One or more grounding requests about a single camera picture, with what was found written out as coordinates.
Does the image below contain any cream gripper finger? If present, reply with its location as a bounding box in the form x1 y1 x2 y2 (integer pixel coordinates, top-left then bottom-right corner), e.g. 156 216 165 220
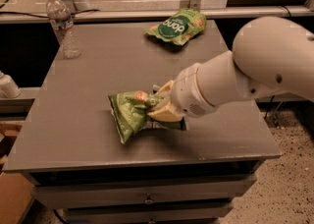
156 81 174 106
147 101 183 122

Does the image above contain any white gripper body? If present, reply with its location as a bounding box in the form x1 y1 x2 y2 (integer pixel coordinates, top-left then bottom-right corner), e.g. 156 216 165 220
170 63 216 118

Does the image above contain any green jalapeno chip bag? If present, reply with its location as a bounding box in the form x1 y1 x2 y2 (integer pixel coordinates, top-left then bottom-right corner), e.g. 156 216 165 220
108 90 186 143

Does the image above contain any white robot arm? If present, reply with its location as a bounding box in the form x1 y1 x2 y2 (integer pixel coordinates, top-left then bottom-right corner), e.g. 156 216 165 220
148 17 314 122

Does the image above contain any green snack bag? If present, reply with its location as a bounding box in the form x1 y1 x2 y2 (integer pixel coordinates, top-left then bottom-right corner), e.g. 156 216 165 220
145 9 207 46

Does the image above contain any clear plastic water bottle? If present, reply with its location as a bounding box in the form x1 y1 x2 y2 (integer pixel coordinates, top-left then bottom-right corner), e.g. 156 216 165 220
46 0 80 59

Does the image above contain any upper grey drawer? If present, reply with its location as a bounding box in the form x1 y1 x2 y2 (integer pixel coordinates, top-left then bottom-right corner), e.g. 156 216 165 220
32 175 256 209

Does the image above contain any grey drawer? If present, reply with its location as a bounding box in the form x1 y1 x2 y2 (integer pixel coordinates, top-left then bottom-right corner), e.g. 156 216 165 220
64 201 233 224
32 175 256 209

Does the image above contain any lower grey drawer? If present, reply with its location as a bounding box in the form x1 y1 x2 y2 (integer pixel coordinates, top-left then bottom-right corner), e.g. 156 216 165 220
64 201 233 224

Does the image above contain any grey drawer cabinet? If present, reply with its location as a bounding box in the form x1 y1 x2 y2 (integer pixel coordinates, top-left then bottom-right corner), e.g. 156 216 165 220
2 20 283 224

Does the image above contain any white pipe fitting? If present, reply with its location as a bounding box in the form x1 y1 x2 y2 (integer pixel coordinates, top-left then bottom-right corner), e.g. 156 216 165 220
0 71 21 98

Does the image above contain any cardboard box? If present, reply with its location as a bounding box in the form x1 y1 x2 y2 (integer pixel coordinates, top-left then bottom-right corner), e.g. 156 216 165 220
0 123 33 224

